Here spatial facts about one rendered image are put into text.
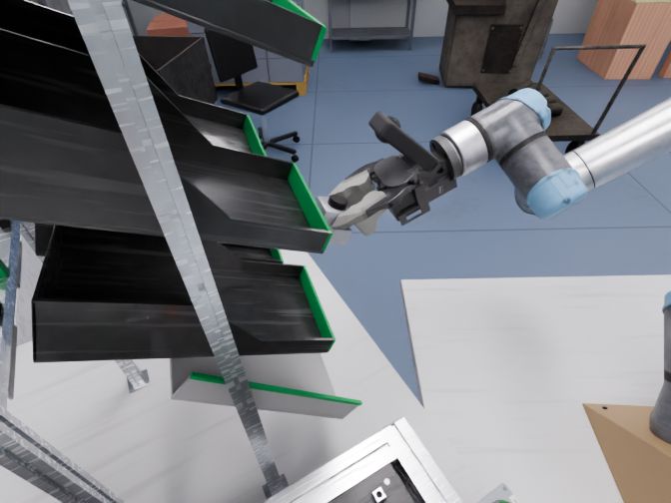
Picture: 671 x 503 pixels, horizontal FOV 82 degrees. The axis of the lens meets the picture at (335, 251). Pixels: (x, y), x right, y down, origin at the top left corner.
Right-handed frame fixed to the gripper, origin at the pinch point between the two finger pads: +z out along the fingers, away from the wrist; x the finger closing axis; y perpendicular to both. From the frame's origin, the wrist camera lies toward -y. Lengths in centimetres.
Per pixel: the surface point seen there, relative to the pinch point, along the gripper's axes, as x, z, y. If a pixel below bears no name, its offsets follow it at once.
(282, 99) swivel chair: 237, -11, 85
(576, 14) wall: 446, -453, 282
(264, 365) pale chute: -13.8, 19.5, 7.7
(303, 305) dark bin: -13.7, 9.4, 0.1
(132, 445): -7, 52, 20
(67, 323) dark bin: -20.9, 23.1, -20.7
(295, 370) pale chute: -13.5, 17.0, 13.3
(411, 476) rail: -30.8, 8.7, 25.5
